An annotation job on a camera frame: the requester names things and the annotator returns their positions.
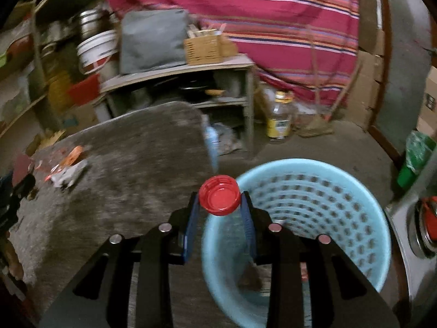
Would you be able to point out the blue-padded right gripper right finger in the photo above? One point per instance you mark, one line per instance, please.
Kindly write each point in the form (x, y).
(246, 209)

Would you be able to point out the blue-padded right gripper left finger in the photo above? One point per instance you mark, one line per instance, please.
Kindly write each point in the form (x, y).
(192, 212)

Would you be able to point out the red bottle cap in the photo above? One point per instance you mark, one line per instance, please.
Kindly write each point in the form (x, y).
(220, 195)

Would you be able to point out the grey white cloth pouch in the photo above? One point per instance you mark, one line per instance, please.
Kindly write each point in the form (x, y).
(69, 175)

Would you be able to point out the orange snack wrapper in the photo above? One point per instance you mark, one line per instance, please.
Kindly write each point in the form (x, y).
(75, 156)

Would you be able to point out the grey felt table mat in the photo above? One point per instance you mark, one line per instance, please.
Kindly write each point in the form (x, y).
(140, 167)

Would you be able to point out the oil bottle with yellow label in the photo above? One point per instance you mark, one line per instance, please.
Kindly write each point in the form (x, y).
(280, 116)

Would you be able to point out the low wooden cabinet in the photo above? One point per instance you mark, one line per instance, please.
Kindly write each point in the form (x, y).
(224, 84)

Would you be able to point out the woven yellow chopstick holder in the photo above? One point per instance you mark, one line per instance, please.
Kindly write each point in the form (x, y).
(202, 50)

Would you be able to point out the red plastic basket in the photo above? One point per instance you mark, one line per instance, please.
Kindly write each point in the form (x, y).
(85, 91)

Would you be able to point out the yellow egg carton tray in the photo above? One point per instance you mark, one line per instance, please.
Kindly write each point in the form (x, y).
(42, 141)

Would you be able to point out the dark red cardboard piece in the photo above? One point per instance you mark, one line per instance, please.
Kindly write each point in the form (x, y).
(23, 165)

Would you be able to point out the green plastic bottle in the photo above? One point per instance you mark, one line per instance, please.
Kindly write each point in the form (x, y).
(419, 148)

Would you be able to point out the grey fabric appliance cover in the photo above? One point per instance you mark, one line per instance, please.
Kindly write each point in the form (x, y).
(153, 40)

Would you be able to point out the red striped cloth curtain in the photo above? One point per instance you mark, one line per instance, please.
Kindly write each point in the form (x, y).
(308, 47)

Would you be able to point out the white red plastic bucket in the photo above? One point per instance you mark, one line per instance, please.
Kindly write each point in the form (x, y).
(96, 51)

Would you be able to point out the stainless steel pot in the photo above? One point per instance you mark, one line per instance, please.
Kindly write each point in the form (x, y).
(90, 23)

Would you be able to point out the wooden wall shelf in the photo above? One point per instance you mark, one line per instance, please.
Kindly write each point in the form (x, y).
(19, 49)

